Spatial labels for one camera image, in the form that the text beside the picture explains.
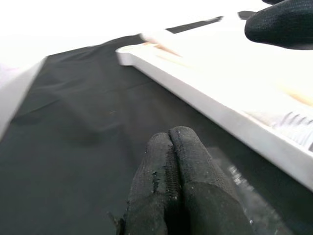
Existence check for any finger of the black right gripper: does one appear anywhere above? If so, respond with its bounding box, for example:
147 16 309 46
244 0 313 51

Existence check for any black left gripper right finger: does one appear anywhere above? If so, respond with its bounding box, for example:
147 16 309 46
168 126 255 235

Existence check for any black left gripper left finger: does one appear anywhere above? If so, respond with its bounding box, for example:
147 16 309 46
123 132 181 235

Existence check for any clear plastic bag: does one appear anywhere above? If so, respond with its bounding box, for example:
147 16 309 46
212 146 294 235

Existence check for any cream plastic table top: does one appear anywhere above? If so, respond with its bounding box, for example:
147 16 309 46
116 14 313 191

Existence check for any black table cloth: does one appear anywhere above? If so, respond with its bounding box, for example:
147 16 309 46
0 11 313 235

